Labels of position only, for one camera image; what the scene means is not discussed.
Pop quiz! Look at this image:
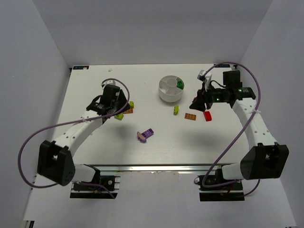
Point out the dark green square lego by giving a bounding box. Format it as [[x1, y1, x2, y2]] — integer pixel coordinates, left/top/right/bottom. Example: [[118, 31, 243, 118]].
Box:
[[177, 81, 184, 87]]

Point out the aluminium table front rail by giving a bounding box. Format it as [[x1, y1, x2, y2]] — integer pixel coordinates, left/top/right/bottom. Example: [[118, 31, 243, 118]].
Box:
[[71, 163, 238, 173]]

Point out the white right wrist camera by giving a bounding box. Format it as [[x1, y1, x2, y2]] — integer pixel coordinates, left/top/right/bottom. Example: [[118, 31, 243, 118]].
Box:
[[197, 69, 212, 91]]

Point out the blue label sticker left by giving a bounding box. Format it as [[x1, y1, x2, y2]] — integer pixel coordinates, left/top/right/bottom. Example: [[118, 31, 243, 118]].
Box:
[[72, 66, 89, 70]]

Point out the lime green curved lego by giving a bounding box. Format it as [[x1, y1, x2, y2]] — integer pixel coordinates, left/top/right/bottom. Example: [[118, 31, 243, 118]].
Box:
[[173, 105, 179, 115]]

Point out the lime green tall lego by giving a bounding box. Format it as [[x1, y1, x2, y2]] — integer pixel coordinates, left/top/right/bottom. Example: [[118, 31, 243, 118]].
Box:
[[129, 101, 134, 108]]

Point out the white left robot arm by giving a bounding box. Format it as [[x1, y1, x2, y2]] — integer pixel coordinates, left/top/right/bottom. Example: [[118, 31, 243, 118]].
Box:
[[37, 85, 130, 186]]

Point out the orange flat lego plate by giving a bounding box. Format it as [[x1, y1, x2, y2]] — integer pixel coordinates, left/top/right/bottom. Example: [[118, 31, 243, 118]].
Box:
[[123, 108, 133, 114]]

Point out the white round divided container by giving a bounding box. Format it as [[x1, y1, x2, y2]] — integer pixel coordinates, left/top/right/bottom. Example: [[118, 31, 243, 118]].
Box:
[[158, 76, 184, 103]]

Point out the lime green sloped lego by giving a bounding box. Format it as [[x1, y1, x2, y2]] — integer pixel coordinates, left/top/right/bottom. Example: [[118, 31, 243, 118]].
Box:
[[114, 114, 124, 121]]

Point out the purple lego assembly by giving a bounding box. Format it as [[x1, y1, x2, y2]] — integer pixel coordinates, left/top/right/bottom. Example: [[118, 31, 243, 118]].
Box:
[[137, 128, 154, 143]]

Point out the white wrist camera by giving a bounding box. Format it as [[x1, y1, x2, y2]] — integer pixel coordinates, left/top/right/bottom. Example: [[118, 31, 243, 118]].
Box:
[[101, 79, 116, 87], [197, 69, 212, 91]]

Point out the blue label sticker right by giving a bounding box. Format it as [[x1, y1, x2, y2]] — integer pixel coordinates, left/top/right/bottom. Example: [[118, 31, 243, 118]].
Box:
[[214, 64, 230, 68]]

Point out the red curved lego brick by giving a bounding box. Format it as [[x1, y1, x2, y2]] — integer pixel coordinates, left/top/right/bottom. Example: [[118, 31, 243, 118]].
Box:
[[203, 111, 212, 122]]

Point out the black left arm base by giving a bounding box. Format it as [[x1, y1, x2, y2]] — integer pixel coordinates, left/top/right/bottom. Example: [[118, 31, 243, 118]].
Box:
[[70, 172, 121, 200]]

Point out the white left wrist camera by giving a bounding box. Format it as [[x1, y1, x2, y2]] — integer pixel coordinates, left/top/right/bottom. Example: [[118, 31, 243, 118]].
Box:
[[101, 79, 116, 87]]

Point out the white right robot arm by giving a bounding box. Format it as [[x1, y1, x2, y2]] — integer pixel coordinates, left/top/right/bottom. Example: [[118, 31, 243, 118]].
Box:
[[190, 70, 289, 181]]

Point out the blue label sticker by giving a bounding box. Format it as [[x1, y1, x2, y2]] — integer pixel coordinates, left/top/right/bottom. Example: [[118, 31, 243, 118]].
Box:
[[72, 66, 89, 70], [214, 64, 230, 68]]

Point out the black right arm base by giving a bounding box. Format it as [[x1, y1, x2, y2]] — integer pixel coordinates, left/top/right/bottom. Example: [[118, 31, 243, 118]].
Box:
[[193, 168, 245, 202]]

